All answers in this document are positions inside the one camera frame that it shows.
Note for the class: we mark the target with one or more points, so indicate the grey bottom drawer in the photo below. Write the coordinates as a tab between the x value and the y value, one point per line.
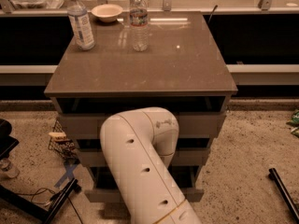
105	189

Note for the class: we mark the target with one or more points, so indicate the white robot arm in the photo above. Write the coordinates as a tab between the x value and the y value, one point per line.
138	146

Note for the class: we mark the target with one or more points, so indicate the grey drawer cabinet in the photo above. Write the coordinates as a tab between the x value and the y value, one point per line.
181	70

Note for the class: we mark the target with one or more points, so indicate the grey top drawer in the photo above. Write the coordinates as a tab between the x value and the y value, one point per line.
191	125

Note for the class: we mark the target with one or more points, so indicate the clear water bottle centre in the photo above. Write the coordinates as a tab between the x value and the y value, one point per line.
138	16

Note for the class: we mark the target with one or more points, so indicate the snack packet in basket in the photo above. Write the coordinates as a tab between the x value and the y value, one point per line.
59	137

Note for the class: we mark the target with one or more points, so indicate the white bowl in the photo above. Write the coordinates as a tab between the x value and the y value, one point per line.
107	12

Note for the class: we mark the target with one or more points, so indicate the blue tape cross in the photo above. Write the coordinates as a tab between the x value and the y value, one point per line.
69	167

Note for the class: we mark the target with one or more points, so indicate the labelled water bottle left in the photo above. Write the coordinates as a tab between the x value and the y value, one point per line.
80	22

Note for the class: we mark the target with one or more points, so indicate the black stand leg left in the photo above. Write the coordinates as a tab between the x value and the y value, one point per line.
45	211

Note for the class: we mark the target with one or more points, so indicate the black stand leg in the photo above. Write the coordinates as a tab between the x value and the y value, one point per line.
293	207
45	211

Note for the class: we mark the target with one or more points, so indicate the black stand leg right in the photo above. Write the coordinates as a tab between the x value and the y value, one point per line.
293	207

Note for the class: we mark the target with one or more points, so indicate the green snack bag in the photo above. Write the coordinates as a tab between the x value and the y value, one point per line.
294	122

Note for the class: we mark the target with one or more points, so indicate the small bottle on floor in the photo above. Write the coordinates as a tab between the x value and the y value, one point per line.
9	168

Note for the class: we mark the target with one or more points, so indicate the black wire basket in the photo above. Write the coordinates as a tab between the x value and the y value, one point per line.
65	150

